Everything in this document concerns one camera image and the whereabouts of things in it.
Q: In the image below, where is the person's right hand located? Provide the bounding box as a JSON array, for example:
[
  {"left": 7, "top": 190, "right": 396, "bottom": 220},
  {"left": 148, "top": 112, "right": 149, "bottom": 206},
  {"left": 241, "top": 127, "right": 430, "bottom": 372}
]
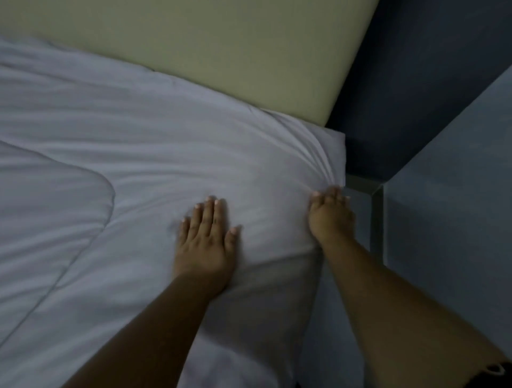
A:
[{"left": 307, "top": 186, "right": 356, "bottom": 248}]

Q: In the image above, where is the person's left hand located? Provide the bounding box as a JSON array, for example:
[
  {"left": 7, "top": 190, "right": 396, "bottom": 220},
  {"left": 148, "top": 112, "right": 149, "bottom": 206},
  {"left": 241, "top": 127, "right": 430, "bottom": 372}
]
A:
[{"left": 173, "top": 196, "right": 243, "bottom": 297}]

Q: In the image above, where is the white bed cover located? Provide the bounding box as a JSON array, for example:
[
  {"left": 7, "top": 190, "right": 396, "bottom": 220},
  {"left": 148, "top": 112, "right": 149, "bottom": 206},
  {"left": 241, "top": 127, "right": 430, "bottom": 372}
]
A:
[{"left": 0, "top": 35, "right": 347, "bottom": 388}]

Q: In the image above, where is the person's left forearm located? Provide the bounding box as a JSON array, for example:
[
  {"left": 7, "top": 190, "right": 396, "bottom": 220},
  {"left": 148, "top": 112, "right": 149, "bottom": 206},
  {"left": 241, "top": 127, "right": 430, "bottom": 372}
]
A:
[{"left": 62, "top": 276, "right": 234, "bottom": 388}]

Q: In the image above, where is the person's right forearm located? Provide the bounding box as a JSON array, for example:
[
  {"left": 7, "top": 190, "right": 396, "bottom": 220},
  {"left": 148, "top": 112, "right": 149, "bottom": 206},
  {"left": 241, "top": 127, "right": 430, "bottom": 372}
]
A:
[{"left": 320, "top": 234, "right": 509, "bottom": 388}]

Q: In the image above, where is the grey bedside table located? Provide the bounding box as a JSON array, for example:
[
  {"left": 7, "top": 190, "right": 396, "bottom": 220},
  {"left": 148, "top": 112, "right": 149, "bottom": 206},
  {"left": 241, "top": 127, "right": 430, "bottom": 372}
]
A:
[{"left": 370, "top": 66, "right": 512, "bottom": 360}]

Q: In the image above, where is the white folded duvet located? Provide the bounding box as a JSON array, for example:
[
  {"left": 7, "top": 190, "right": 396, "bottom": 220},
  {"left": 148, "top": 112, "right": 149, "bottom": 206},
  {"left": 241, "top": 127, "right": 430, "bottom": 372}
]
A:
[{"left": 0, "top": 140, "right": 117, "bottom": 345}]

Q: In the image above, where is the beige padded headboard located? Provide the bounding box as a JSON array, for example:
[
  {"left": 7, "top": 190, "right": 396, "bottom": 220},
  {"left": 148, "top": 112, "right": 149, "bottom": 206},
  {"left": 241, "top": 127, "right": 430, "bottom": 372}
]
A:
[{"left": 0, "top": 0, "right": 380, "bottom": 128}]

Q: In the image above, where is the dark sleeve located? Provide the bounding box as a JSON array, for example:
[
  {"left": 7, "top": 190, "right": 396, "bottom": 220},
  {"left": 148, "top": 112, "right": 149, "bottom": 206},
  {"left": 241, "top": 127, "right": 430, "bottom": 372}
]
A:
[{"left": 466, "top": 361, "right": 512, "bottom": 388}]

